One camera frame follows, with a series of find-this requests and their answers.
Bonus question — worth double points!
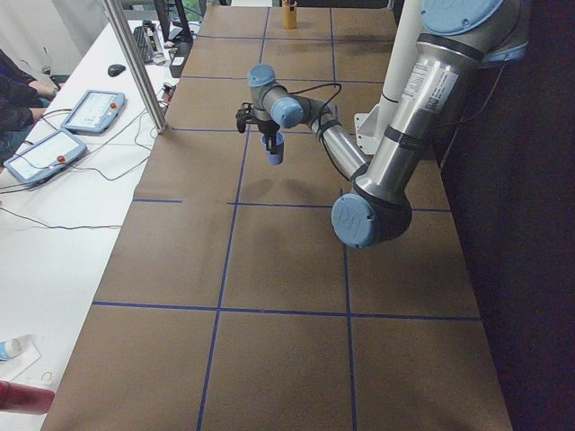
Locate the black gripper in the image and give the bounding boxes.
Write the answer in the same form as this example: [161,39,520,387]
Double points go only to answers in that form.
[257,119,278,154]

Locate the lower teach pendant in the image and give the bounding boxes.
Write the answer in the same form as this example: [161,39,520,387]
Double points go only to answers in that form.
[4,129,87,185]

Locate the white pedestal column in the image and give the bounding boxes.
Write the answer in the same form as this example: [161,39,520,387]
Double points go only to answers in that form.
[354,0,422,155]

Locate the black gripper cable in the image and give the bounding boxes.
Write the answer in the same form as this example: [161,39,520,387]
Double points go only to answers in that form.
[287,82,342,136]

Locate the upper teach pendant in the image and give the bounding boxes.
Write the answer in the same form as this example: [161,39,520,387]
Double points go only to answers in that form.
[60,90,127,136]

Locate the blue paper cup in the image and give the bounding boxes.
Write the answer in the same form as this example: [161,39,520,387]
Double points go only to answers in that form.
[261,132,285,165]

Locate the red cylinder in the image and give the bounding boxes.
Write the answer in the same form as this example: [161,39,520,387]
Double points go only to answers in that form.
[1,381,55,415]

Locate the seated person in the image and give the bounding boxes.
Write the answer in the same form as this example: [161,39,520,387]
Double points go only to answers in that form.
[1,51,60,163]

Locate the aluminium frame post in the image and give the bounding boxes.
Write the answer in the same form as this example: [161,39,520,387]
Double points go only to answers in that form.
[103,0,167,135]

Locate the white plastic bottle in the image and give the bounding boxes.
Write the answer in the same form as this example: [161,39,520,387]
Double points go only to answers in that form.
[0,339,22,362]

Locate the teach pendant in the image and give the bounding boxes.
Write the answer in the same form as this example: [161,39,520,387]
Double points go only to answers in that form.
[4,129,87,185]
[60,90,127,136]

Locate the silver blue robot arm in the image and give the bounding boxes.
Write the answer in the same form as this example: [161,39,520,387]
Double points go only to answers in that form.
[236,1,531,248]

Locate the black keyboard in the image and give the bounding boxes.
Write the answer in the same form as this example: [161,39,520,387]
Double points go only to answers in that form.
[133,26,154,65]

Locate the black computer mouse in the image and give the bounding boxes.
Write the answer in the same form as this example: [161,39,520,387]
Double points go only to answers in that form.
[107,64,126,77]

